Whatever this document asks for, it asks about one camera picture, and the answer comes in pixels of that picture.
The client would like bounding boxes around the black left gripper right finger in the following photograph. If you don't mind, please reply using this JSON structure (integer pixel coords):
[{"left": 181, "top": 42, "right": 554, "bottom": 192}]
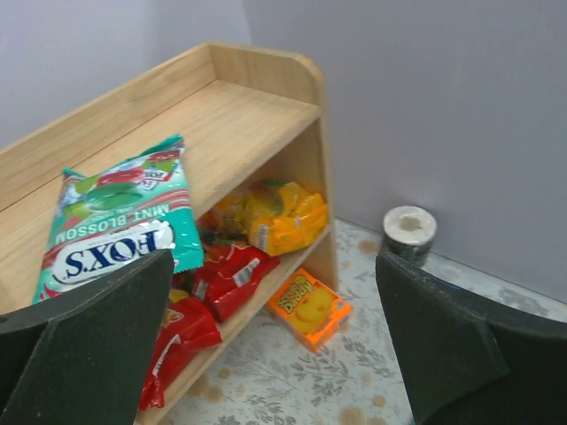
[{"left": 376, "top": 252, "right": 566, "bottom": 424}]

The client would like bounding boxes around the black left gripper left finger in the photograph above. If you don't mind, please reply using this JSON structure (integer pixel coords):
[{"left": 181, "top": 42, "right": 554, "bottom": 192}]
[{"left": 1, "top": 250, "right": 174, "bottom": 424}]

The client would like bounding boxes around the teal Fox's bag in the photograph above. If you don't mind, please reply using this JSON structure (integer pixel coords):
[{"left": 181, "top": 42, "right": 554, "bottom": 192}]
[{"left": 32, "top": 135, "right": 204, "bottom": 304}]

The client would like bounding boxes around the small orange candy bag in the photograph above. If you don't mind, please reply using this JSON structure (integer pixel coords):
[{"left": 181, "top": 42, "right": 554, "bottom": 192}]
[{"left": 266, "top": 267, "right": 353, "bottom": 352}]

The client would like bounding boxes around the orange Lot 100 mango gummy bag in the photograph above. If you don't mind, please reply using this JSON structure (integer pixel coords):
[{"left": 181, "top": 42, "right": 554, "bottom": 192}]
[{"left": 199, "top": 179, "right": 329, "bottom": 257}]

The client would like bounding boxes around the red Lot 100 fruit gummy bag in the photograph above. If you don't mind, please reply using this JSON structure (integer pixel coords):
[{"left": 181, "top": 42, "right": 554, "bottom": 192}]
[{"left": 169, "top": 240, "right": 280, "bottom": 323}]

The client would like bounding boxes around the wooden shelf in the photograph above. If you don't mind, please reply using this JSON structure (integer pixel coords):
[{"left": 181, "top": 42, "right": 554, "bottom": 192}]
[{"left": 0, "top": 40, "right": 340, "bottom": 425}]

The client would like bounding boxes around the floral patterned table mat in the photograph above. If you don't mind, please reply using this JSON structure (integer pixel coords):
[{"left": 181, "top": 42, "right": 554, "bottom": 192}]
[{"left": 157, "top": 216, "right": 567, "bottom": 425}]

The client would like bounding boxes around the dark tape roll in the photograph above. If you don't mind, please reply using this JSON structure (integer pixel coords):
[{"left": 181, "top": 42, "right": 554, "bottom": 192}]
[{"left": 380, "top": 205, "right": 438, "bottom": 267}]

